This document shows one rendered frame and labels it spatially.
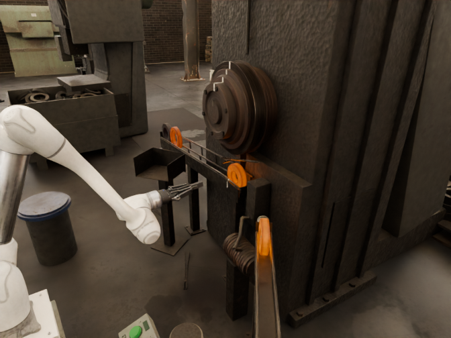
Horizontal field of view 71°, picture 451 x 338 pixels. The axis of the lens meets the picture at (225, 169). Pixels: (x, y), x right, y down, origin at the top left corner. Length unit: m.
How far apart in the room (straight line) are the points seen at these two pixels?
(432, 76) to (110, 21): 3.21
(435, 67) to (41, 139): 1.72
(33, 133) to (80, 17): 2.78
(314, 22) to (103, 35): 2.97
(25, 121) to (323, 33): 1.10
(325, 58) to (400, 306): 1.56
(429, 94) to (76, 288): 2.28
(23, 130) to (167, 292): 1.31
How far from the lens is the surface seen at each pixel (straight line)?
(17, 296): 1.44
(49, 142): 1.27
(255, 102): 1.43
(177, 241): 2.46
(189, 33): 8.58
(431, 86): 1.88
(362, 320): 2.12
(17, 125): 1.25
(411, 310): 2.29
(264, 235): 1.29
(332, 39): 1.29
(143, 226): 1.39
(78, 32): 3.93
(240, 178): 1.69
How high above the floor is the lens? 1.55
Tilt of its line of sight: 26 degrees down
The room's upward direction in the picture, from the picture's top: 1 degrees clockwise
